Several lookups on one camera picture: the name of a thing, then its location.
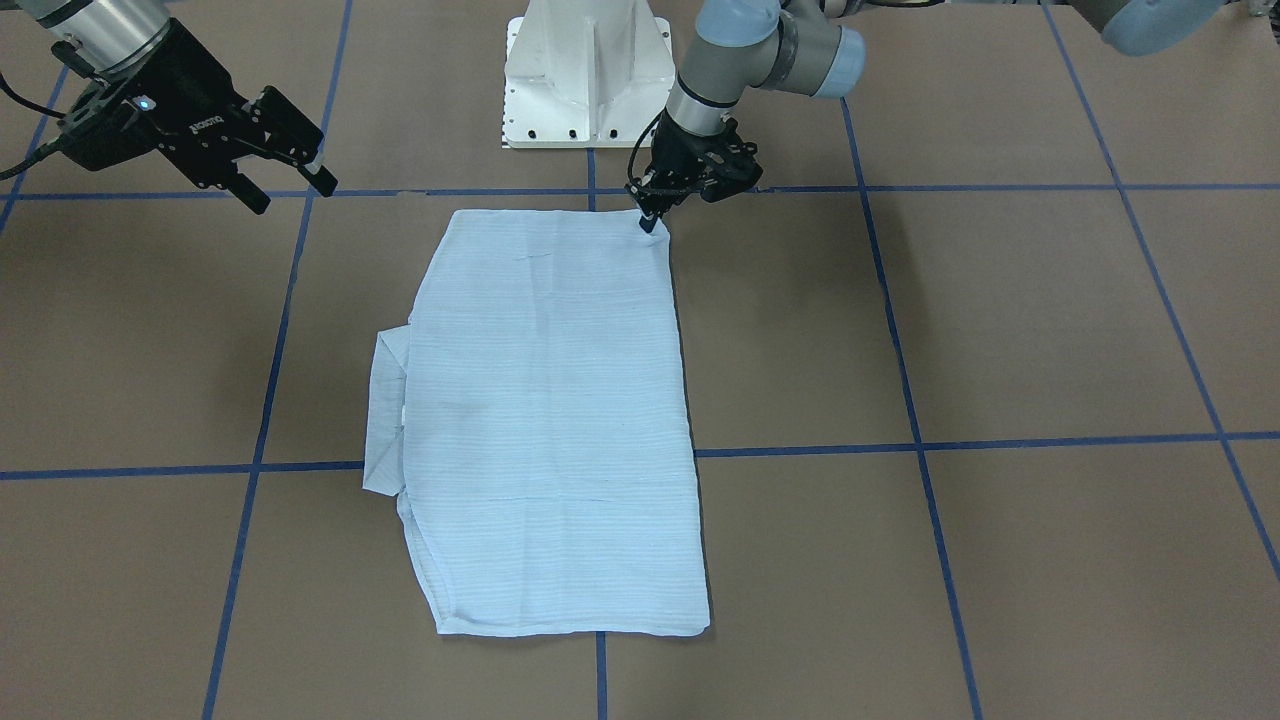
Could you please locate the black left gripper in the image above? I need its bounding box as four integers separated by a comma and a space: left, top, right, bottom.
626, 118, 763, 234

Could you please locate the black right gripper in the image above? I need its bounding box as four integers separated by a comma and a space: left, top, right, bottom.
58, 20, 338, 217

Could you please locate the light blue button shirt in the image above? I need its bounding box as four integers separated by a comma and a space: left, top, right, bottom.
364, 209, 710, 638

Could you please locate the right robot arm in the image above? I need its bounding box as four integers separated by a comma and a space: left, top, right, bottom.
3, 1, 338, 214

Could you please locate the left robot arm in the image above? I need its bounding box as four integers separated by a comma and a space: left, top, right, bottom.
626, 1, 867, 233

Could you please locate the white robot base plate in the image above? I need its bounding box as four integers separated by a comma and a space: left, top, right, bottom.
500, 1, 676, 149

